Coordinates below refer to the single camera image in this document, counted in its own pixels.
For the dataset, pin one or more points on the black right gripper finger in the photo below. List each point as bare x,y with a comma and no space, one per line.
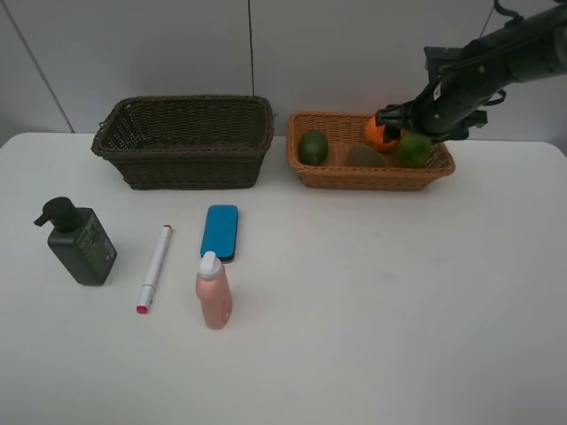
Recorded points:
391,134

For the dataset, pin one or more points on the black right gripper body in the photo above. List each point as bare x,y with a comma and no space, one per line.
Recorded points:
444,111

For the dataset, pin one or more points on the orange tangerine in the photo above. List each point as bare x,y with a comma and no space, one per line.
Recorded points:
374,136

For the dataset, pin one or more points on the bright green lime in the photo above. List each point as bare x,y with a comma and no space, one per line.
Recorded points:
413,151

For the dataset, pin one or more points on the brown kiwi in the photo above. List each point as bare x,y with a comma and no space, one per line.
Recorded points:
364,156

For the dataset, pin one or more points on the dark green avocado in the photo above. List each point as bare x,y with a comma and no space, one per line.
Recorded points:
313,148

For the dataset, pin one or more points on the dark green pump bottle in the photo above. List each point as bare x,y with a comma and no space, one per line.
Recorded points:
79,241

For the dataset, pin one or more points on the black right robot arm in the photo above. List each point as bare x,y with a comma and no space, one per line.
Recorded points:
464,82

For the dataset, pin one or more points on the orange wicker basket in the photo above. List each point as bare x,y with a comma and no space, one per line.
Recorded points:
344,131

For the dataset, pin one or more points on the blue whiteboard eraser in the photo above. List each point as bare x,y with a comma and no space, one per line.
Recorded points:
220,232

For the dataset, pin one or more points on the dark brown wicker basket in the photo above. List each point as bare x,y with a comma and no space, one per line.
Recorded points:
199,142

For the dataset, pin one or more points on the pink bottle white cap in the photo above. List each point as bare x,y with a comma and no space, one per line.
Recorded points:
213,291

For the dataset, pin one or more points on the white marker red caps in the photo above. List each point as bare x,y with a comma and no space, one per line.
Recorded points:
149,286

